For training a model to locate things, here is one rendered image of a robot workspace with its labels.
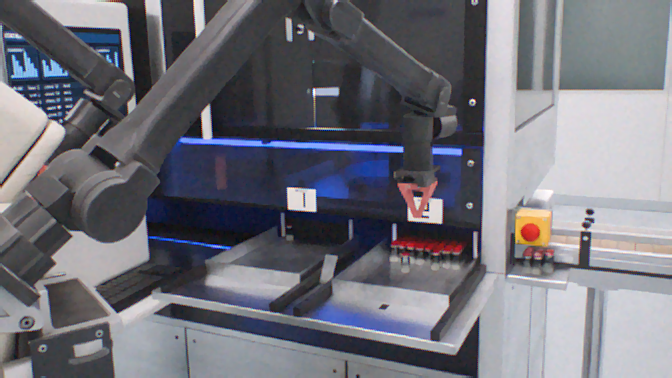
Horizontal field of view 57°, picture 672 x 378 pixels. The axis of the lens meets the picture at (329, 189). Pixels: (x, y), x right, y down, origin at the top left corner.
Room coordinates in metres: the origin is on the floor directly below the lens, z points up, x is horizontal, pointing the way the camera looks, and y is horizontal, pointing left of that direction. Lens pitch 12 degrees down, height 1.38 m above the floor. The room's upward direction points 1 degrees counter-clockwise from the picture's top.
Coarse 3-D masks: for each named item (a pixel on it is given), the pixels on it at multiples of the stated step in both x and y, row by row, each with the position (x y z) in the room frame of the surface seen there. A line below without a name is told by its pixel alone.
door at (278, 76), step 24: (168, 0) 1.79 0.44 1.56; (192, 0) 1.76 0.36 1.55; (216, 0) 1.72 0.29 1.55; (168, 24) 1.79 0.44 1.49; (192, 24) 1.76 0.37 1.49; (168, 48) 1.80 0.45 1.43; (264, 48) 1.66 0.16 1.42; (288, 48) 1.63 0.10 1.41; (312, 48) 1.60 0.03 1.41; (240, 72) 1.69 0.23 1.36; (264, 72) 1.66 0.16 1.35; (288, 72) 1.63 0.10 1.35; (312, 72) 1.60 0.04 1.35; (216, 96) 1.73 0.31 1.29; (240, 96) 1.69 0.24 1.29; (264, 96) 1.66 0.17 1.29; (288, 96) 1.63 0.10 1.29; (312, 96) 1.60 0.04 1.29; (240, 120) 1.70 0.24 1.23; (264, 120) 1.66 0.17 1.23; (288, 120) 1.63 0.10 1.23; (312, 120) 1.60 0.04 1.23
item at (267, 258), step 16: (256, 240) 1.63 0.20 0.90; (272, 240) 1.70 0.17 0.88; (304, 240) 1.69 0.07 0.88; (352, 240) 1.58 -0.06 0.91; (224, 256) 1.49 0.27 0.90; (240, 256) 1.55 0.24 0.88; (256, 256) 1.55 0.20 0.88; (272, 256) 1.55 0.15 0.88; (288, 256) 1.54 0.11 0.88; (304, 256) 1.54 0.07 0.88; (320, 256) 1.54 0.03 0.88; (208, 272) 1.42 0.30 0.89; (224, 272) 1.40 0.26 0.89; (240, 272) 1.38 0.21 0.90; (256, 272) 1.36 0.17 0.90; (272, 272) 1.35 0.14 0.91; (288, 272) 1.33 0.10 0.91; (304, 272) 1.33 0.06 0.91
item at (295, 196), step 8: (288, 192) 1.62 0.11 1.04; (296, 192) 1.61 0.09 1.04; (304, 192) 1.60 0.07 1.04; (312, 192) 1.59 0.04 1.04; (288, 200) 1.62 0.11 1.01; (296, 200) 1.61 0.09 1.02; (312, 200) 1.59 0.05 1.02; (288, 208) 1.62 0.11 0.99; (296, 208) 1.61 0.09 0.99; (304, 208) 1.60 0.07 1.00; (312, 208) 1.59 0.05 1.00
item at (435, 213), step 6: (414, 198) 1.47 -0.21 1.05; (420, 198) 1.46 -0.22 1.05; (432, 204) 1.45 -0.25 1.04; (438, 204) 1.44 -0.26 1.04; (408, 210) 1.47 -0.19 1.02; (432, 210) 1.45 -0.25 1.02; (438, 210) 1.44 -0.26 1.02; (408, 216) 1.47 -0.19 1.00; (432, 216) 1.45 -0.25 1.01; (438, 216) 1.44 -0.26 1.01; (432, 222) 1.45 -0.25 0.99; (438, 222) 1.44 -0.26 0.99
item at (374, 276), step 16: (384, 240) 1.56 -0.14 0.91; (368, 256) 1.46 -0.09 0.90; (384, 256) 1.52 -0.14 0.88; (480, 256) 1.43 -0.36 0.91; (352, 272) 1.37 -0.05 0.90; (368, 272) 1.41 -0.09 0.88; (384, 272) 1.40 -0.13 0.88; (400, 272) 1.40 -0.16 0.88; (416, 272) 1.40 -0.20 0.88; (432, 272) 1.39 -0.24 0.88; (448, 272) 1.39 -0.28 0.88; (464, 272) 1.30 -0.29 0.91; (336, 288) 1.27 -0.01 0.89; (352, 288) 1.26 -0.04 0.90; (368, 288) 1.24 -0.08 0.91; (384, 288) 1.23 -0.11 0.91; (400, 288) 1.21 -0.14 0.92; (416, 288) 1.29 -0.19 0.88; (432, 288) 1.29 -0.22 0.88; (448, 288) 1.29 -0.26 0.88; (400, 304) 1.21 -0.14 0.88; (416, 304) 1.19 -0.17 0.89; (432, 304) 1.18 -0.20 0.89; (448, 304) 1.17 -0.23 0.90
